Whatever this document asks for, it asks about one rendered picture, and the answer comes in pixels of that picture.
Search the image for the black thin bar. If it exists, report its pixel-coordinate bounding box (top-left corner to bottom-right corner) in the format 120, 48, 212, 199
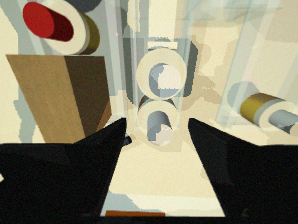
122, 136, 132, 147

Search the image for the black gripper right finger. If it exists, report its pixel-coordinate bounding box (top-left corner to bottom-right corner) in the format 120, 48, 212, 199
188, 118, 298, 217

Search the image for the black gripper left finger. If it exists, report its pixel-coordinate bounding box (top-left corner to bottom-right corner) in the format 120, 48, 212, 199
0, 117, 127, 216

